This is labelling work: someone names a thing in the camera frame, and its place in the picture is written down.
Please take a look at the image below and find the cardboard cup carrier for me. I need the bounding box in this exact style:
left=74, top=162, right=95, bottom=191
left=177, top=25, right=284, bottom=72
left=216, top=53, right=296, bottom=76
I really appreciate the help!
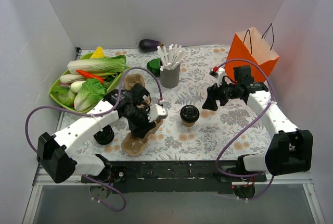
left=123, top=73, right=151, bottom=108
left=121, top=119, right=163, bottom=157

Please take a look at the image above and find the brown paper coffee cup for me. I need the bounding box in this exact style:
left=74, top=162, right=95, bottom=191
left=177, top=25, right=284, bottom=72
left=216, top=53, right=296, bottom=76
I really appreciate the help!
left=182, top=120, right=196, bottom=128

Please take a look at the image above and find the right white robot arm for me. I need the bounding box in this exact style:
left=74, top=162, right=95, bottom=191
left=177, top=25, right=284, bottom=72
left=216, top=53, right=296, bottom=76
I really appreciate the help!
left=202, top=66, right=313, bottom=181

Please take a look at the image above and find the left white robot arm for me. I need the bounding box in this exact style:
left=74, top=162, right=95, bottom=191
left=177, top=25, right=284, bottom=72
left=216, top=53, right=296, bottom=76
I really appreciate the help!
left=37, top=83, right=156, bottom=183

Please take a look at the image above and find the floral table mat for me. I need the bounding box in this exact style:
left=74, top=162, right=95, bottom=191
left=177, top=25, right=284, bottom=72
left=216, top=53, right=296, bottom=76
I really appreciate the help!
left=52, top=46, right=280, bottom=161

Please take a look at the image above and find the grey straw holder cup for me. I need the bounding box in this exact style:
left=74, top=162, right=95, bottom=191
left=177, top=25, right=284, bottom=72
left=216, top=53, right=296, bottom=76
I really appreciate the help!
left=160, top=65, right=180, bottom=89

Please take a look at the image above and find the orange paper bag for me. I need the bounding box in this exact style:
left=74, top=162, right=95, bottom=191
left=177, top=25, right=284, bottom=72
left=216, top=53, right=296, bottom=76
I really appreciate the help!
left=224, top=25, right=279, bottom=82

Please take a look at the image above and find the green lettuce leaf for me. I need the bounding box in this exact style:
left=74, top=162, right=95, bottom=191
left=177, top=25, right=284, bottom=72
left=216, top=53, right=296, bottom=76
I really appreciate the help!
left=74, top=78, right=106, bottom=112

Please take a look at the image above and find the red chili pepper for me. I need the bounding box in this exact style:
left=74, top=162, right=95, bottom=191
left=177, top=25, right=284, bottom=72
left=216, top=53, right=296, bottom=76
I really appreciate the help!
left=76, top=70, right=104, bottom=84

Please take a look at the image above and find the green pepper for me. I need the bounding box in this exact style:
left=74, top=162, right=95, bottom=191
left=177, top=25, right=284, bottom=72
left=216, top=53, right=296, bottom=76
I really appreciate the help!
left=146, top=58, right=161, bottom=77

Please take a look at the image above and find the napa cabbage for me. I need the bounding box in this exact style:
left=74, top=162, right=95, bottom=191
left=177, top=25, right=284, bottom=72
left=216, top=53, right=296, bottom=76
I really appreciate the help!
left=67, top=55, right=127, bottom=74

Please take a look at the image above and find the green vegetable tray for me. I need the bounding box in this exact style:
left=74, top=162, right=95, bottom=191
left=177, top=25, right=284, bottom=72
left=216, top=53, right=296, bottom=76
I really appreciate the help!
left=49, top=53, right=129, bottom=113

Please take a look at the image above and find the purple eggplant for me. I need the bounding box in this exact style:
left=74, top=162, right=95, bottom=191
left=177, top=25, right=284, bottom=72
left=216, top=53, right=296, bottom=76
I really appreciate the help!
left=138, top=39, right=164, bottom=53

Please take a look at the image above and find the yellow corn cob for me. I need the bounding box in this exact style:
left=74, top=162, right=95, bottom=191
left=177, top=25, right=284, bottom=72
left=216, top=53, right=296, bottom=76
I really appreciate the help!
left=90, top=46, right=105, bottom=59

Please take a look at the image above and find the white radish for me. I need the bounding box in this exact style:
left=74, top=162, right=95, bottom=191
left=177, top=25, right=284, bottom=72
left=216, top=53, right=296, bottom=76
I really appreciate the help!
left=60, top=73, right=86, bottom=84

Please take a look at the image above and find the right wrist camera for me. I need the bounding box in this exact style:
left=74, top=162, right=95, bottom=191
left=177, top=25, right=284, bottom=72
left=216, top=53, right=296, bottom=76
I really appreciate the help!
left=209, top=66, right=226, bottom=87

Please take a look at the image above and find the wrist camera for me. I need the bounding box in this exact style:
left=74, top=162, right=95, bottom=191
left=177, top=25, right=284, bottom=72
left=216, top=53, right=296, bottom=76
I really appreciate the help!
left=209, top=66, right=226, bottom=87
left=147, top=104, right=168, bottom=122

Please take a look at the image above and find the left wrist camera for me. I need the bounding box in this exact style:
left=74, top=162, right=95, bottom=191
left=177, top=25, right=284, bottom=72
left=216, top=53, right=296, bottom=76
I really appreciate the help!
left=147, top=104, right=168, bottom=122

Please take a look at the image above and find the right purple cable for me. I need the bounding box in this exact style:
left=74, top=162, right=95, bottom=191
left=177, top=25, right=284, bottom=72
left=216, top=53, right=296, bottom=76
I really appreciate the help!
left=215, top=58, right=276, bottom=201

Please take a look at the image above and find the purple cable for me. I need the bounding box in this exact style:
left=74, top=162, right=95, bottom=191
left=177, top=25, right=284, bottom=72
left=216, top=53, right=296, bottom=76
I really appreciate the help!
left=215, top=58, right=276, bottom=201
left=25, top=67, right=164, bottom=211

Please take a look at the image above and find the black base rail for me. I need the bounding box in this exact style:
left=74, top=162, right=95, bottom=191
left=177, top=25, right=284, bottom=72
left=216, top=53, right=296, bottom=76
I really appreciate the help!
left=80, top=160, right=267, bottom=195

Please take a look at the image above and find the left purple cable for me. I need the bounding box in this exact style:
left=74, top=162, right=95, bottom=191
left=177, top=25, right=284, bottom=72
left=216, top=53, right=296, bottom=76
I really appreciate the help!
left=25, top=67, right=164, bottom=211

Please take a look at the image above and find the aluminium frame rail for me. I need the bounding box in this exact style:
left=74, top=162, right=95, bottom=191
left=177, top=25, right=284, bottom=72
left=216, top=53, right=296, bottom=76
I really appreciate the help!
left=34, top=160, right=312, bottom=185

